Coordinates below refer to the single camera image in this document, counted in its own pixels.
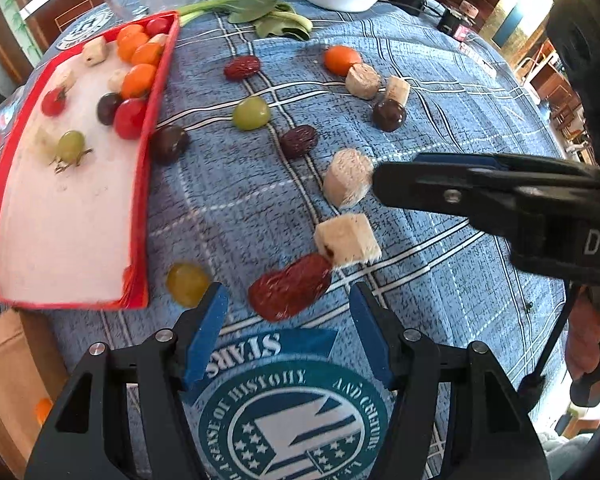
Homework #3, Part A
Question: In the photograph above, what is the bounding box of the white cake block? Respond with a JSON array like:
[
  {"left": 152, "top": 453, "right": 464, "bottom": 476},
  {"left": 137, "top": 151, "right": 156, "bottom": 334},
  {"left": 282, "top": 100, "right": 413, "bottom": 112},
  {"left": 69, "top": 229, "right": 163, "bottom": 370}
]
[{"left": 314, "top": 214, "right": 381, "bottom": 269}]

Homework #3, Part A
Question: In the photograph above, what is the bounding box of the large red date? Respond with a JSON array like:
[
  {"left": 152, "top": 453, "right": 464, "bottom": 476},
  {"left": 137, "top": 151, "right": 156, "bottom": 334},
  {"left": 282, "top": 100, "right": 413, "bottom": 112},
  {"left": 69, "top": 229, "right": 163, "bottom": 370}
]
[{"left": 248, "top": 252, "right": 332, "bottom": 322}]

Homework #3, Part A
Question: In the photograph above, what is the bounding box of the round beige rice cake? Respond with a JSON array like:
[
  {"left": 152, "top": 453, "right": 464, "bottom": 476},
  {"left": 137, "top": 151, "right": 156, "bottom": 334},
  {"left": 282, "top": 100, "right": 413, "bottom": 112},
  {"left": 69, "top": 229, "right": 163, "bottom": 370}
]
[{"left": 323, "top": 148, "right": 374, "bottom": 209}]

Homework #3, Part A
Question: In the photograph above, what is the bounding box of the person's right hand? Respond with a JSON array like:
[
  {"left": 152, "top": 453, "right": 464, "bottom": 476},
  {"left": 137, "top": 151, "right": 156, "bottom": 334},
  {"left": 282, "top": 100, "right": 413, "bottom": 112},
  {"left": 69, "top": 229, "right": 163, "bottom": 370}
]
[{"left": 565, "top": 287, "right": 600, "bottom": 380}]

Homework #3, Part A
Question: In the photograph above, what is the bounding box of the small dark plum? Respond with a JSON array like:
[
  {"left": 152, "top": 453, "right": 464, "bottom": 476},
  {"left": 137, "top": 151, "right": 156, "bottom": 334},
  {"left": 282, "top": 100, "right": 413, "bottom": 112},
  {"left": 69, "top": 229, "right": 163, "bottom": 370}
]
[{"left": 372, "top": 99, "right": 406, "bottom": 132}]

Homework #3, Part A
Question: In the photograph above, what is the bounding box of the small beige cake cube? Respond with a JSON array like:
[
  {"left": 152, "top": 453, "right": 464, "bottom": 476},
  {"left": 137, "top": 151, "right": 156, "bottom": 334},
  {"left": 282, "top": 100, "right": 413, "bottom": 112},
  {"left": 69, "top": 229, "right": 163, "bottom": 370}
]
[{"left": 385, "top": 76, "right": 411, "bottom": 107}]

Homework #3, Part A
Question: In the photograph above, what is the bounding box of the cardboard box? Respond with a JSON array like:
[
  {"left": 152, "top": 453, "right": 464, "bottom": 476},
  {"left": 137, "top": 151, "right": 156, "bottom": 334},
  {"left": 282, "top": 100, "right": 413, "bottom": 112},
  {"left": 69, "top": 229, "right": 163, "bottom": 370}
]
[{"left": 0, "top": 310, "right": 68, "bottom": 479}]

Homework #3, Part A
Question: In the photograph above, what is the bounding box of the beige cake piece far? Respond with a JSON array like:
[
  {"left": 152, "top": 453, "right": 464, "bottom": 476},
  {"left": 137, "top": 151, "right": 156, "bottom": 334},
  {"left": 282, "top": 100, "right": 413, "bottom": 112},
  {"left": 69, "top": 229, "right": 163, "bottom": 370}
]
[{"left": 344, "top": 63, "right": 381, "bottom": 101}]

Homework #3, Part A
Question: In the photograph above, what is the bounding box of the small orange mandarin far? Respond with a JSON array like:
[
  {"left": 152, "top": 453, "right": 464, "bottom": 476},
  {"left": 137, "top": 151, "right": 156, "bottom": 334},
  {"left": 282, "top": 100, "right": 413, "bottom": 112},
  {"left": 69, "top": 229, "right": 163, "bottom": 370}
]
[{"left": 323, "top": 46, "right": 363, "bottom": 77}]

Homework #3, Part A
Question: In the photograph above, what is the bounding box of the dark wrinkled date centre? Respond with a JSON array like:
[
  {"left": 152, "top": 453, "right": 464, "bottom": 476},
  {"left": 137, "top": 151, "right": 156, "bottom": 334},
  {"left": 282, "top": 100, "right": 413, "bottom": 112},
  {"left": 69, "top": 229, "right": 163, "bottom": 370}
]
[{"left": 279, "top": 125, "right": 318, "bottom": 159}]

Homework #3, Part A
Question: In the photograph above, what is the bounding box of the blue plaid tablecloth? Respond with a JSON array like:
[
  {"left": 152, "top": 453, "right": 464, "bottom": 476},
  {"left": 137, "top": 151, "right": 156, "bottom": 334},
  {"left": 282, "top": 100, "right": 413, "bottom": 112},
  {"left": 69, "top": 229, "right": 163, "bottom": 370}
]
[{"left": 46, "top": 0, "right": 565, "bottom": 479}]

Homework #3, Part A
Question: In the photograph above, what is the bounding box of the green grape near tray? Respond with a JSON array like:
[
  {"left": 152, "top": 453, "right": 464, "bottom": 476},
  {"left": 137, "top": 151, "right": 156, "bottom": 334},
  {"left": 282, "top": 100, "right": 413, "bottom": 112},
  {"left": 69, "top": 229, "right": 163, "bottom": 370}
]
[{"left": 166, "top": 262, "right": 211, "bottom": 309}]

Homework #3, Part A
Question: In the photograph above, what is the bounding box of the green grape centre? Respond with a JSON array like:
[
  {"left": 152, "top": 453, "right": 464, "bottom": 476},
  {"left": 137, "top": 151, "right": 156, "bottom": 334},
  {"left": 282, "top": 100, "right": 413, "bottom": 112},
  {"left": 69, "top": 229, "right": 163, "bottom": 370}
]
[{"left": 232, "top": 96, "right": 271, "bottom": 131}]

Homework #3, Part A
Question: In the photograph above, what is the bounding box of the red date far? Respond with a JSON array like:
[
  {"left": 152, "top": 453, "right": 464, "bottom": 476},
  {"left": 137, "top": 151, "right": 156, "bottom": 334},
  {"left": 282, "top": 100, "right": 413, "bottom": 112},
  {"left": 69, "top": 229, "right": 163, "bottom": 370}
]
[{"left": 223, "top": 55, "right": 261, "bottom": 81}]

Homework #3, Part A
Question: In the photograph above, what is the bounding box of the green leafy vegetable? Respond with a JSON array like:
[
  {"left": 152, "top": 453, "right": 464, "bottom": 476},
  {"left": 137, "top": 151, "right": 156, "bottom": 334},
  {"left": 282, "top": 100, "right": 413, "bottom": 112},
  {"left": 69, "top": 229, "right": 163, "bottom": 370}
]
[{"left": 178, "top": 0, "right": 313, "bottom": 41}]

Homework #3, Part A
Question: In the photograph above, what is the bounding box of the green grape in tray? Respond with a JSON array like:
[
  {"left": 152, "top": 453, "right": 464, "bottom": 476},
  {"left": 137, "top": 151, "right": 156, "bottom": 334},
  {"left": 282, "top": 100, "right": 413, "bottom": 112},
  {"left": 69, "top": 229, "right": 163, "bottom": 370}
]
[{"left": 54, "top": 130, "right": 92, "bottom": 174}]

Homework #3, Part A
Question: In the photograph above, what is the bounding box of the white cake piece in tray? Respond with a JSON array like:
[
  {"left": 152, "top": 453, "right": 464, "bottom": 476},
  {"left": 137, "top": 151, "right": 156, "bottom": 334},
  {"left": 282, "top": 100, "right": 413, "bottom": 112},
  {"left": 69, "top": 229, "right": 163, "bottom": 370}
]
[{"left": 30, "top": 128, "right": 57, "bottom": 165}]

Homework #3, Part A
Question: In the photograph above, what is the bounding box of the red tomato tray corner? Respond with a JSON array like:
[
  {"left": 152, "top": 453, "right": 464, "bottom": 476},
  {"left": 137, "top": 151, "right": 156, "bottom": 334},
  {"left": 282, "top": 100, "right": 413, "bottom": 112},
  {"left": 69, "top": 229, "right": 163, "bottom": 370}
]
[{"left": 145, "top": 16, "right": 172, "bottom": 38}]

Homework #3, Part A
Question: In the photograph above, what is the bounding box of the orange mandarin in tray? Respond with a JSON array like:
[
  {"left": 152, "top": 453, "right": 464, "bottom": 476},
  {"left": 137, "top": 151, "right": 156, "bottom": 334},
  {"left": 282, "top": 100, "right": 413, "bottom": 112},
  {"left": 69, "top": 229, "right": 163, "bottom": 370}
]
[{"left": 121, "top": 63, "right": 157, "bottom": 100}]

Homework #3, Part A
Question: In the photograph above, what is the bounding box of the red tomato in tray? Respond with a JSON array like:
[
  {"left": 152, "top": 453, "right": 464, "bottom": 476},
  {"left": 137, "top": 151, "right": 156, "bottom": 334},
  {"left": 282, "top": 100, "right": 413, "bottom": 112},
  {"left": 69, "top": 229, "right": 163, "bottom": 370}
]
[{"left": 114, "top": 99, "right": 147, "bottom": 140}]

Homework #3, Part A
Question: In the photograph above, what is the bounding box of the red plastic tray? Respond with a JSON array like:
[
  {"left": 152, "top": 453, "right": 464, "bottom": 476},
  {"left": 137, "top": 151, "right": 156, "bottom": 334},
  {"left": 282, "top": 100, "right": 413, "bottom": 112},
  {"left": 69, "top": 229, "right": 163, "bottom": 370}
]
[{"left": 0, "top": 11, "right": 180, "bottom": 310}]

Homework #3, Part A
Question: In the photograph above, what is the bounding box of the orange mandarin tray back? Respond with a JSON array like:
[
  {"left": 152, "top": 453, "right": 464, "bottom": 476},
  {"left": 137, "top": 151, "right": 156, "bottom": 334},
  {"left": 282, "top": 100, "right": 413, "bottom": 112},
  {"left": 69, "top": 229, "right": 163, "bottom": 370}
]
[{"left": 116, "top": 24, "right": 149, "bottom": 63}]

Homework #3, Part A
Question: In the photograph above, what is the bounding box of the dark plum in tray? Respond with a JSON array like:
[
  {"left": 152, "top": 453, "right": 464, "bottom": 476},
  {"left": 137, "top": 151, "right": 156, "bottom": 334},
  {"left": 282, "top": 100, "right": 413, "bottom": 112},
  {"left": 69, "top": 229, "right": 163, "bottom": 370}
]
[{"left": 96, "top": 92, "right": 123, "bottom": 126}]

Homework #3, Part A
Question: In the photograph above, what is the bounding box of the red cherry tomato left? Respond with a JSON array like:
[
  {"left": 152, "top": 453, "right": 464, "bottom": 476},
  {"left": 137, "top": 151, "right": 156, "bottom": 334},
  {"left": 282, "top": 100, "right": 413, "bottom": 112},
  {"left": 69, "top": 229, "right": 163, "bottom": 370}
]
[{"left": 41, "top": 86, "right": 67, "bottom": 117}]

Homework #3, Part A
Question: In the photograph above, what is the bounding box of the white cake cube in tray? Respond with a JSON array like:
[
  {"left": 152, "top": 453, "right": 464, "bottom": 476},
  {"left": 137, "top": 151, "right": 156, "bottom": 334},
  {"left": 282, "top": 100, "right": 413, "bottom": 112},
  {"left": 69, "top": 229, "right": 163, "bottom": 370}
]
[{"left": 81, "top": 36, "right": 108, "bottom": 67}]

